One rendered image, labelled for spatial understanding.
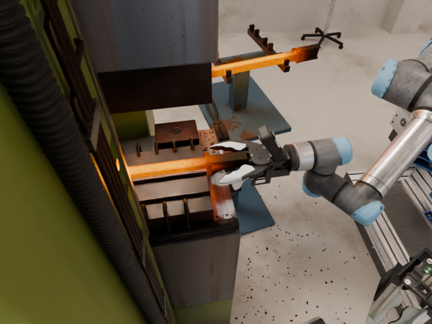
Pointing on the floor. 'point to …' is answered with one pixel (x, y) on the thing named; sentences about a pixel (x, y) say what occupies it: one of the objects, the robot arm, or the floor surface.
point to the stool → (326, 30)
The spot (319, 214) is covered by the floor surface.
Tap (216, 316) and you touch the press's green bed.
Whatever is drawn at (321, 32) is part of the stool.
